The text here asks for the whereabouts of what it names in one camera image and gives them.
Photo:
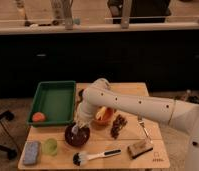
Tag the dark purple bowl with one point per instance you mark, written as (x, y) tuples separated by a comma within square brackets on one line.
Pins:
[(78, 139)]

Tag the green plastic tray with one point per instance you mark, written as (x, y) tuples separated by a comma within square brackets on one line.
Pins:
[(56, 100)]

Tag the brown wooden block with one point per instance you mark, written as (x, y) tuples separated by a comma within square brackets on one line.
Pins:
[(139, 148)]

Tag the silver fork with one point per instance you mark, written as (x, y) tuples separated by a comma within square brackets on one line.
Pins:
[(142, 124)]

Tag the orange peach fruit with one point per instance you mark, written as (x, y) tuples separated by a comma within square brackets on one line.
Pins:
[(38, 117)]

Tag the orange bowl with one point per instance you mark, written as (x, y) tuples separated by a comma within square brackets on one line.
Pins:
[(106, 118)]

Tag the yellow banana pieces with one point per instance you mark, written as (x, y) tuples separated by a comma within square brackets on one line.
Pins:
[(101, 112)]

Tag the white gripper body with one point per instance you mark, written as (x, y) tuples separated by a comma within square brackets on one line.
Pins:
[(82, 120)]

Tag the brown grape bunch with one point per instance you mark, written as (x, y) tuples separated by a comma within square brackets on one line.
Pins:
[(117, 125)]

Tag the green plastic cup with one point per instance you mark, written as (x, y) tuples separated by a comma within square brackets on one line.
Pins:
[(49, 147)]

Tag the blue grey sponge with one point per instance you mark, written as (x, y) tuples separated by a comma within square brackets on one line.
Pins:
[(31, 153)]

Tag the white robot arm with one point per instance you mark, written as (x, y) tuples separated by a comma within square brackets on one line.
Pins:
[(180, 115)]

